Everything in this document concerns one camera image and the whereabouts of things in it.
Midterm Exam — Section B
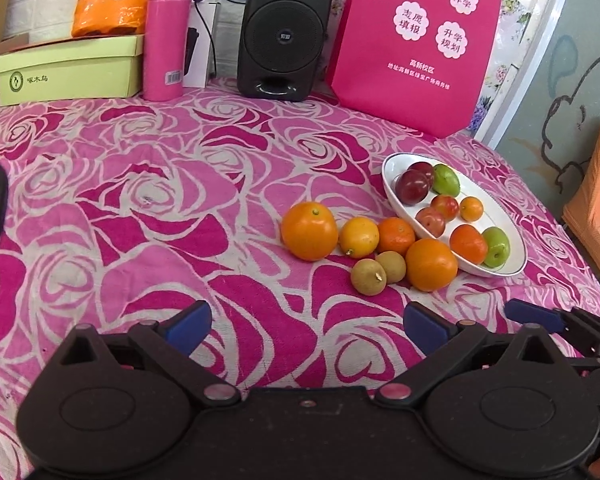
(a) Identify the pink thermos bottle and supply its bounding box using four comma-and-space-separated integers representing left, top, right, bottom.
142, 0, 192, 102

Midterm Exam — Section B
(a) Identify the white ceramic plate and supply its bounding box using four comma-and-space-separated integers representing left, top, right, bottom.
381, 152, 528, 278

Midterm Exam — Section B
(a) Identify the brown longan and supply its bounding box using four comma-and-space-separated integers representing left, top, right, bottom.
375, 251, 407, 284

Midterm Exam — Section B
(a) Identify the tangerine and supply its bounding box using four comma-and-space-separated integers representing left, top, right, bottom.
449, 224, 489, 266
377, 217, 416, 256

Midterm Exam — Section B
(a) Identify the orange cloth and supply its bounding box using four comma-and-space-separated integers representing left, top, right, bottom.
562, 120, 600, 291

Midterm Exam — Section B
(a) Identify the white door frame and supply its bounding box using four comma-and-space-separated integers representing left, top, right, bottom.
472, 0, 578, 147

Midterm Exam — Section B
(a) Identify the large orange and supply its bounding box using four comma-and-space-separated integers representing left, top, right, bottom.
280, 201, 339, 262
405, 238, 459, 292

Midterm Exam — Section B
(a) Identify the pale green shoe box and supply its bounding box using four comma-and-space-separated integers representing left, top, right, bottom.
0, 34, 146, 107

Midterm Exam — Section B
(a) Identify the cartoon glass door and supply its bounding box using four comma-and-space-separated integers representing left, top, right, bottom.
490, 0, 600, 221

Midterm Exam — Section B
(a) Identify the small yellow-orange citrus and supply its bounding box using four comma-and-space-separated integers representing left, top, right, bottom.
339, 216, 380, 259
459, 196, 484, 222

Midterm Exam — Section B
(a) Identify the dark purple plum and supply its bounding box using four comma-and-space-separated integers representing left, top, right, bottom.
395, 169, 430, 206
408, 161, 436, 186

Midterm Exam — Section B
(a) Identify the pink rose tablecloth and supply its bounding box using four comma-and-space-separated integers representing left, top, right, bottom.
0, 75, 600, 468

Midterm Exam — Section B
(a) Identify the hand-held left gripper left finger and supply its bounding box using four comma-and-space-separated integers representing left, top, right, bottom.
57, 301, 241, 406

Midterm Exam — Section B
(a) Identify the black speaker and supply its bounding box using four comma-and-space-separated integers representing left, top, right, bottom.
237, 0, 335, 100

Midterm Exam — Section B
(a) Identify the red apple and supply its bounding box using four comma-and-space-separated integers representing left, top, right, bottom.
415, 207, 447, 239
430, 194, 460, 222

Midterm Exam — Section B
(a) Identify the white product box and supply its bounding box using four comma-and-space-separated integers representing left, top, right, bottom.
182, 0, 218, 88

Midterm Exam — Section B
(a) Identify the brown kiwi left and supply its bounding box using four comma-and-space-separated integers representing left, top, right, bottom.
350, 258, 387, 295

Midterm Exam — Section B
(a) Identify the floral wall sticker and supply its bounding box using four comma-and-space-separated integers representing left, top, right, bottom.
472, 0, 513, 133

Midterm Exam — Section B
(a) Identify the green apple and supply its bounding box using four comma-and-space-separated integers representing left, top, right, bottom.
481, 227, 511, 268
432, 164, 462, 196

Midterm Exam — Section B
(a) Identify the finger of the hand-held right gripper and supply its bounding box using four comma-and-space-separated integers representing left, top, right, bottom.
505, 298, 600, 357

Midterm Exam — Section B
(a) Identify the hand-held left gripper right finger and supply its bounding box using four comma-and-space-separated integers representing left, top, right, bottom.
377, 302, 561, 407

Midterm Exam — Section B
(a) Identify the magenta tote bag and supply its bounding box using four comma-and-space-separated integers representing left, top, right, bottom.
326, 0, 506, 139

